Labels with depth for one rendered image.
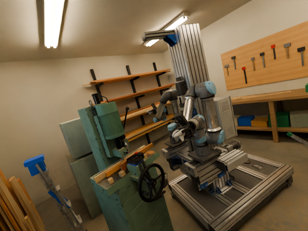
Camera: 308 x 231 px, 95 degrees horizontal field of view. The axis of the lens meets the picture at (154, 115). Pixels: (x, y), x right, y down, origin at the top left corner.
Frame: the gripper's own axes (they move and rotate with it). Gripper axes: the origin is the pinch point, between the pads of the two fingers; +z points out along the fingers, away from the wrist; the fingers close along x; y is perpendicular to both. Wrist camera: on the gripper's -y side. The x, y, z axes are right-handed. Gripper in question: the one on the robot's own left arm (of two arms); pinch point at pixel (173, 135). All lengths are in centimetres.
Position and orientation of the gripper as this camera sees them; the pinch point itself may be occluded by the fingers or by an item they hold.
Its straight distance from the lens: 79.6
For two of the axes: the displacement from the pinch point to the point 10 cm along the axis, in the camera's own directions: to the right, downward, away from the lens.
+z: -6.2, 3.0, -7.2
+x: -7.0, 2.2, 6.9
